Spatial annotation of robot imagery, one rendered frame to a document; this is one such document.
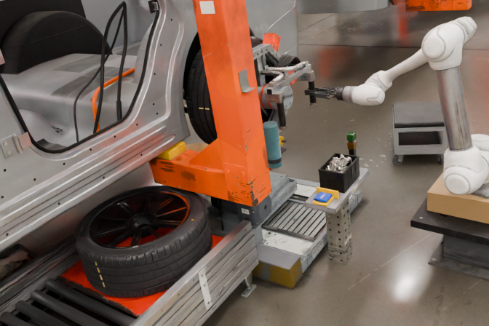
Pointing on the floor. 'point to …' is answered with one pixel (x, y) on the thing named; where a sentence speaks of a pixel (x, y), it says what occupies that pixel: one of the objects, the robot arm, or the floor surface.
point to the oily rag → (12, 268)
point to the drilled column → (340, 234)
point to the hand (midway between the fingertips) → (311, 91)
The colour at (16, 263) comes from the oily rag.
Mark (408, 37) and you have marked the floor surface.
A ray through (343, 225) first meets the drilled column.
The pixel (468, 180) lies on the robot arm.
